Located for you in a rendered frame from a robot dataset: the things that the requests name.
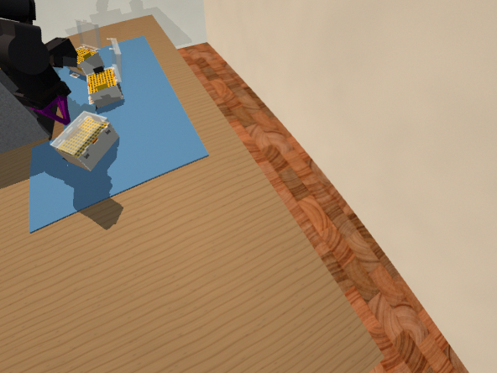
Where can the blue flat mat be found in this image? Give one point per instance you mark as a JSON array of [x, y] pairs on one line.
[[155, 137]]

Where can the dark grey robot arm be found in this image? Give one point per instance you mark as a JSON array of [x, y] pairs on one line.
[[21, 46]]

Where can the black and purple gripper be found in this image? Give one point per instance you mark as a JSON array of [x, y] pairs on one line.
[[33, 94]]

